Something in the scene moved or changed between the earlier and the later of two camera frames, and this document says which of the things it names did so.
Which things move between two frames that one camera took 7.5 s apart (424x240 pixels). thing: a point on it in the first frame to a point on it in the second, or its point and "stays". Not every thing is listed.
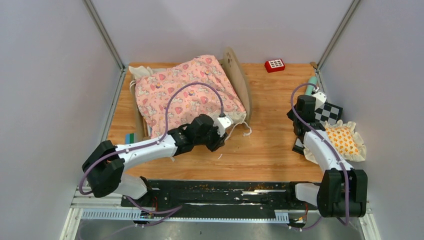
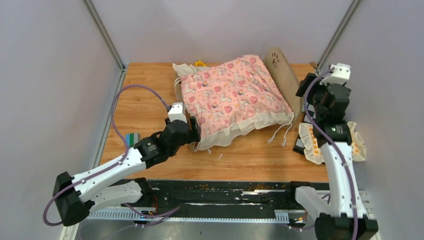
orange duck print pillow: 350,144 stays
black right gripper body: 292,116 to 314,94
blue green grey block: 131,138 stays
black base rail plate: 220,199 stays
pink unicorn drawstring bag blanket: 169,96 to 231,97
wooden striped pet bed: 237,76 to 286,79
